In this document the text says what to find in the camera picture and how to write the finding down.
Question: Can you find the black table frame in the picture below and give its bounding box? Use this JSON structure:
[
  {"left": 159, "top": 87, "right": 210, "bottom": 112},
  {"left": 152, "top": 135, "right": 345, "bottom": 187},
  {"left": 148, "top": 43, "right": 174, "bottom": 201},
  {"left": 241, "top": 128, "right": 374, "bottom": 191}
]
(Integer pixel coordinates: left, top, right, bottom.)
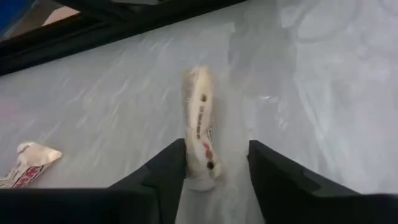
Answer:
[{"left": 0, "top": 0, "right": 248, "bottom": 78}]

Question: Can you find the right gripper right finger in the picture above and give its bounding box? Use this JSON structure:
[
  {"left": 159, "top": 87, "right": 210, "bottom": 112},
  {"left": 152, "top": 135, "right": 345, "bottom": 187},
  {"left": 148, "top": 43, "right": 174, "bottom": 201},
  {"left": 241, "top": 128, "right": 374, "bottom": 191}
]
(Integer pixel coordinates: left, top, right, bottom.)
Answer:
[{"left": 248, "top": 139, "right": 398, "bottom": 224}]

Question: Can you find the beige Whoppers candy pack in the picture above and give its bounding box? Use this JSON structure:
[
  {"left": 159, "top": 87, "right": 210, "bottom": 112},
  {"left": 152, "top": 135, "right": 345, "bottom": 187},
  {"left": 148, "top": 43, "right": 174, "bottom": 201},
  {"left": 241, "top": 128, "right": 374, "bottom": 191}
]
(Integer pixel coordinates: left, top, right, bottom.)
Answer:
[
  {"left": 0, "top": 141, "right": 63, "bottom": 190},
  {"left": 181, "top": 65, "right": 224, "bottom": 191}
]

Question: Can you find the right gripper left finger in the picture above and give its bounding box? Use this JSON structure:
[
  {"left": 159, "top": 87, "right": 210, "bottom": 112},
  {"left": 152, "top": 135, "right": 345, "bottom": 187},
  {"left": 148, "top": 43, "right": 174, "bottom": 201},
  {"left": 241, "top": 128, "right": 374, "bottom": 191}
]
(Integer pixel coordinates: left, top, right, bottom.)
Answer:
[{"left": 0, "top": 138, "right": 188, "bottom": 224}]

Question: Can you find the blue object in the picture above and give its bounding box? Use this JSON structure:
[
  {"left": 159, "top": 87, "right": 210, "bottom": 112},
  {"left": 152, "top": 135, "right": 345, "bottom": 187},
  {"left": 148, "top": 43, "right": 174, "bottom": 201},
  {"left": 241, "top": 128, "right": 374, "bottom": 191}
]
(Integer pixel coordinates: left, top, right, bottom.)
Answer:
[{"left": 0, "top": 0, "right": 37, "bottom": 40}]

